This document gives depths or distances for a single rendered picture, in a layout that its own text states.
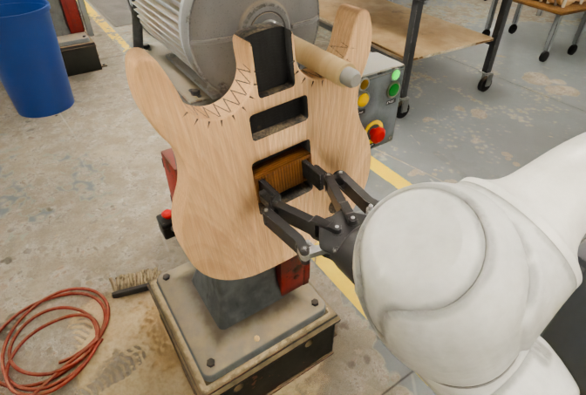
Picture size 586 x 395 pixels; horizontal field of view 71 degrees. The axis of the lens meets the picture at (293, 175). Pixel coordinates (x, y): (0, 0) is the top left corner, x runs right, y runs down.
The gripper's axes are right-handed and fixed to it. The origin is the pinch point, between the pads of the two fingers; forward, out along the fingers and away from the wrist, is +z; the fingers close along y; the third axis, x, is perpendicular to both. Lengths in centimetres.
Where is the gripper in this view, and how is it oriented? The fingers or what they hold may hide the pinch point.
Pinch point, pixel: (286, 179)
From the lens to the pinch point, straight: 61.8
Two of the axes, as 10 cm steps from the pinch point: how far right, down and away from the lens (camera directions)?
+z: -5.5, -4.9, 6.7
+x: -0.7, -7.8, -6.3
